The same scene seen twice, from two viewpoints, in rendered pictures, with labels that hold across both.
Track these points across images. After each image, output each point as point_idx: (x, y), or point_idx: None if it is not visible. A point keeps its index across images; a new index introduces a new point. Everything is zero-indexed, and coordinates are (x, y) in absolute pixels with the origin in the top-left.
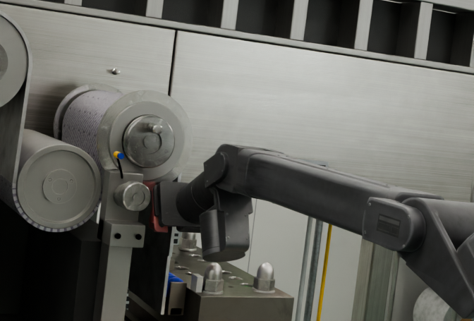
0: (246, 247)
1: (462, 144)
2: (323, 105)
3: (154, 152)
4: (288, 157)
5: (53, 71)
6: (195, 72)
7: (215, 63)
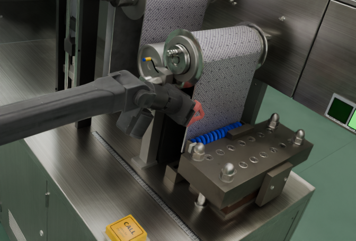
0: (124, 132)
1: None
2: None
3: (177, 66)
4: (89, 88)
5: (252, 10)
6: (334, 32)
7: (352, 30)
